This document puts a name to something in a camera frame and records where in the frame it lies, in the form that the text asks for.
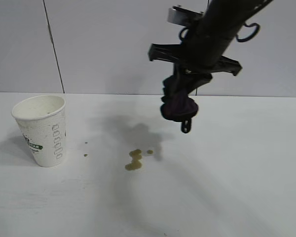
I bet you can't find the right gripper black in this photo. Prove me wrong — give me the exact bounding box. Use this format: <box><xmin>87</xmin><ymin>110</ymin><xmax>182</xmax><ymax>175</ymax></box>
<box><xmin>148</xmin><ymin>37</ymin><xmax>243</xmax><ymax>134</ymax></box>

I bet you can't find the black and purple cloth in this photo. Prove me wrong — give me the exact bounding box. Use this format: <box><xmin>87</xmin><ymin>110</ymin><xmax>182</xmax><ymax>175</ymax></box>
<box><xmin>159</xmin><ymin>75</ymin><xmax>199</xmax><ymax>123</ymax></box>

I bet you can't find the white paper coffee cup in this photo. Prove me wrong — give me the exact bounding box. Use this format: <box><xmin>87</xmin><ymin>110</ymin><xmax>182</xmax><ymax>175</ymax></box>
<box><xmin>11</xmin><ymin>95</ymin><xmax>67</xmax><ymax>168</ymax></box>

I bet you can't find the brown coffee puddle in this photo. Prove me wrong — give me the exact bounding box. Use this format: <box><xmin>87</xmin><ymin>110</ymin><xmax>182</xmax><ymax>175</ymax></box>
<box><xmin>124</xmin><ymin>148</ymin><xmax>143</xmax><ymax>171</ymax></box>

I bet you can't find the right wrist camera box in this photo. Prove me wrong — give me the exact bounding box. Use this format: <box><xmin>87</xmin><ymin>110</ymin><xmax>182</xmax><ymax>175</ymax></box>
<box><xmin>167</xmin><ymin>4</ymin><xmax>204</xmax><ymax>27</ymax></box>

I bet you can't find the thin black cable loop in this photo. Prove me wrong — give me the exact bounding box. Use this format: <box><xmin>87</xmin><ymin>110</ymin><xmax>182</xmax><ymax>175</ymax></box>
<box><xmin>235</xmin><ymin>22</ymin><xmax>260</xmax><ymax>42</ymax></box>

